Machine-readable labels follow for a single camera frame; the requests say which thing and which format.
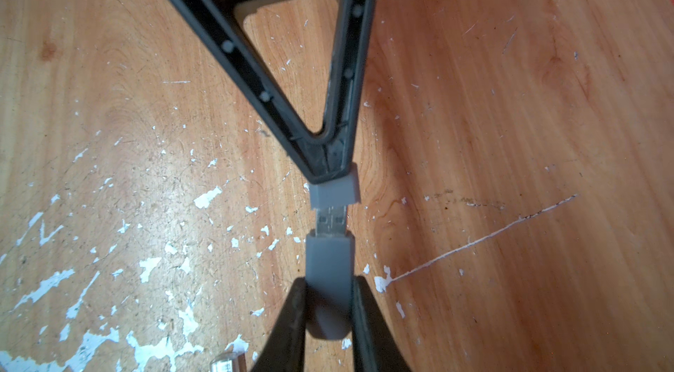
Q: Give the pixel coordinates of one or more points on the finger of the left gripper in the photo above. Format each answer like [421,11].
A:
[219,25]
[350,49]

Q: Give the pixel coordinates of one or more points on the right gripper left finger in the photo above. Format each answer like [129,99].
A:
[285,348]

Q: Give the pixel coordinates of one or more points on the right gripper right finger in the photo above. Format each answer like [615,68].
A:
[375,349]

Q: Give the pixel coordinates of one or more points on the grey usb drive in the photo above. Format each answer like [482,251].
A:
[329,271]

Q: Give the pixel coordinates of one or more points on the grey usb cap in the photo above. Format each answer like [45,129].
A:
[343,191]

